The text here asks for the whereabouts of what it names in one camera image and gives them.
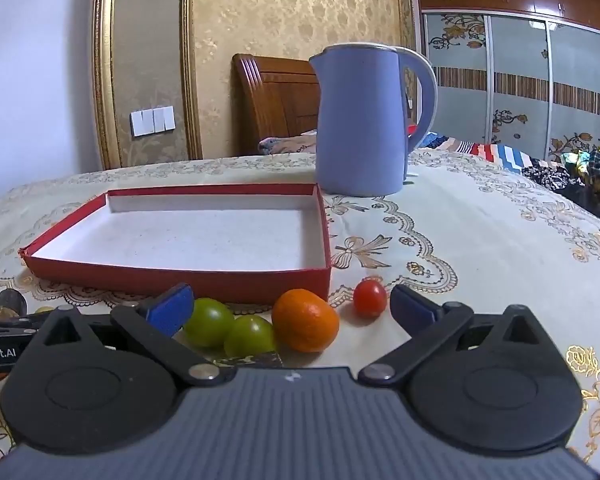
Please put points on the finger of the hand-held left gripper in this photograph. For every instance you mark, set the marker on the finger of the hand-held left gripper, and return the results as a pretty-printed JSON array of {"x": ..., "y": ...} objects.
[{"x": 10, "y": 324}]

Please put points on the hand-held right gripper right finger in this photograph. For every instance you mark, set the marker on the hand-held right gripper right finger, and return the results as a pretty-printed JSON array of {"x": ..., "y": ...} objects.
[{"x": 412, "y": 310}]

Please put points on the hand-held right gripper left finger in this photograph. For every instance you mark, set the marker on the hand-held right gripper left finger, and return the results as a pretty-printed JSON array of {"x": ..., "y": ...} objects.
[{"x": 170, "y": 310}]

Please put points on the green tomato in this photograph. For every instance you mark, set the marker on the green tomato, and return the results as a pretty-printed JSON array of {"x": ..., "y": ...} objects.
[
  {"x": 250, "y": 337},
  {"x": 207, "y": 322}
]

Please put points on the red cherry tomato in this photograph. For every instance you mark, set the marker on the red cherry tomato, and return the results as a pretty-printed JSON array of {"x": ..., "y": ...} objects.
[{"x": 370, "y": 298}]

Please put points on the red cardboard box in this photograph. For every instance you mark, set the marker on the red cardboard box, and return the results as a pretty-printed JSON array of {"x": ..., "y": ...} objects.
[{"x": 180, "y": 230}]

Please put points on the dark sugarcane piece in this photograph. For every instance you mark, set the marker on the dark sugarcane piece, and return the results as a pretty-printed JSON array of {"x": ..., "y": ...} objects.
[{"x": 252, "y": 359}]

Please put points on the large orange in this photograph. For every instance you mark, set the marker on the large orange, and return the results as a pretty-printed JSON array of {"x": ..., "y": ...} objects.
[{"x": 305, "y": 320}]

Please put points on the cream gold embroidered tablecloth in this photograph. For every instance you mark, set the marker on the cream gold embroidered tablecloth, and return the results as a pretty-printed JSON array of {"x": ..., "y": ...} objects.
[{"x": 480, "y": 240}]

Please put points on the colourful zigzag striped blanket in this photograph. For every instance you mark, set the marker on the colourful zigzag striped blanket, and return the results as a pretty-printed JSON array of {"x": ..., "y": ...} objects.
[{"x": 495, "y": 154}]

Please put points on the blue electric kettle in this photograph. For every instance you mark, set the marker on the blue electric kettle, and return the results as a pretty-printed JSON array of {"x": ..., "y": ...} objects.
[{"x": 360, "y": 120}]

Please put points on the beige patterned blanket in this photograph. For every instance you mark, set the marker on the beige patterned blanket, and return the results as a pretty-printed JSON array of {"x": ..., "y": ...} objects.
[{"x": 290, "y": 144}]

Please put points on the pile of dark clothes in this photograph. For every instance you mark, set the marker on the pile of dark clothes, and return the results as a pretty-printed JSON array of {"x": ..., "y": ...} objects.
[{"x": 595, "y": 170}]

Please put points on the wooden bed headboard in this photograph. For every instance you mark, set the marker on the wooden bed headboard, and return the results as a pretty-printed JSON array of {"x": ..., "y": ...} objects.
[{"x": 275, "y": 105}]

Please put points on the wardrobe with floral sliding doors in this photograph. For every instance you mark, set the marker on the wardrobe with floral sliding doors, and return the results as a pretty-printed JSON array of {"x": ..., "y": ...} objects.
[{"x": 520, "y": 60}]

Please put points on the white wall switch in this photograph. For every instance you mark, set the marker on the white wall switch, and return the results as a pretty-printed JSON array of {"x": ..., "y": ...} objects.
[{"x": 152, "y": 121}]

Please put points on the gold framed wall panel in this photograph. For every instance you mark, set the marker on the gold framed wall panel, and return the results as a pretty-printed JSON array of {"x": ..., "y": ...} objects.
[{"x": 106, "y": 60}]

